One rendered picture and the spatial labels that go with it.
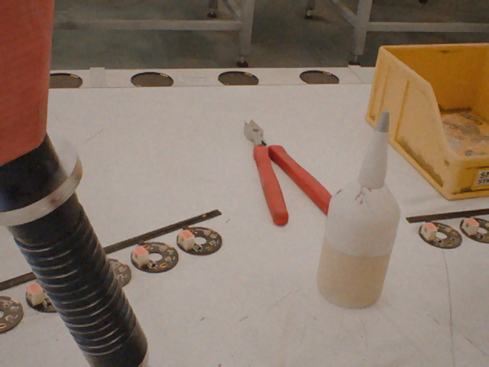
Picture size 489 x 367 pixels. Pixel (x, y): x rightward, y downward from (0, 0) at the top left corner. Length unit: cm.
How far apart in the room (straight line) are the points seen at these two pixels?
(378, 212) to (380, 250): 2
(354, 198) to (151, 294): 11
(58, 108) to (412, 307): 29
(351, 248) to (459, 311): 7
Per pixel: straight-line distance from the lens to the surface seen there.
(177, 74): 60
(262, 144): 47
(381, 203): 31
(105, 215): 39
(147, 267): 35
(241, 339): 32
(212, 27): 258
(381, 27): 280
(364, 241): 32
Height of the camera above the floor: 97
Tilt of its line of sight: 31 degrees down
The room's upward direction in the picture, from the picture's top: 6 degrees clockwise
